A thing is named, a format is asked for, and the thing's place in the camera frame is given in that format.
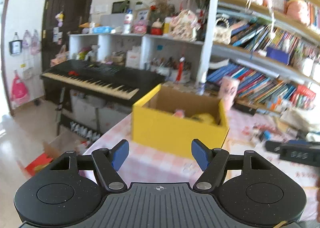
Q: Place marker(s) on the yellow cardboard box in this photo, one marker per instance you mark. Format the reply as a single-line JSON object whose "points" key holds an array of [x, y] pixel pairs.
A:
{"points": [[154, 125]]}

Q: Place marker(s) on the dark wooden door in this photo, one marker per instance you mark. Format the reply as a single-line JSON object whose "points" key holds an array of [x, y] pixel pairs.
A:
{"points": [[61, 18]]}

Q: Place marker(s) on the red book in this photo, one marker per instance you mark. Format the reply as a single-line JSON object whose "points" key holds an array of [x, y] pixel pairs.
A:
{"points": [[304, 91]]}

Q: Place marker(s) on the white shelf unit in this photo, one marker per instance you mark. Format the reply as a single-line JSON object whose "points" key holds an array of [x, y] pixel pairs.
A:
{"points": [[154, 47]]}

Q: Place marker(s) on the pink cylindrical container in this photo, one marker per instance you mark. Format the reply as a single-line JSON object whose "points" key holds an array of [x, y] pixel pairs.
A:
{"points": [[227, 92]]}

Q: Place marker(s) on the row of books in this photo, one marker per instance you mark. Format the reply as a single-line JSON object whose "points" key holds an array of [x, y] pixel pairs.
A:
{"points": [[254, 86]]}

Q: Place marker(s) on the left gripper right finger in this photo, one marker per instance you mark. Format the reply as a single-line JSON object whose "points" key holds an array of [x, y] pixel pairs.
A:
{"points": [[212, 162]]}

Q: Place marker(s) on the black electronic keyboard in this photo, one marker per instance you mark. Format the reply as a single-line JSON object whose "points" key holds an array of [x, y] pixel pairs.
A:
{"points": [[110, 82]]}

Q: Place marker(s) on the white blue spray bottle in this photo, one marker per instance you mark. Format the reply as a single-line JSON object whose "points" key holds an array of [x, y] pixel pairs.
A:
{"points": [[200, 88]]}

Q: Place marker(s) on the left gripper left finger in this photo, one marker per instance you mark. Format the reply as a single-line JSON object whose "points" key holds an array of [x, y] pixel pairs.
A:
{"points": [[107, 163]]}

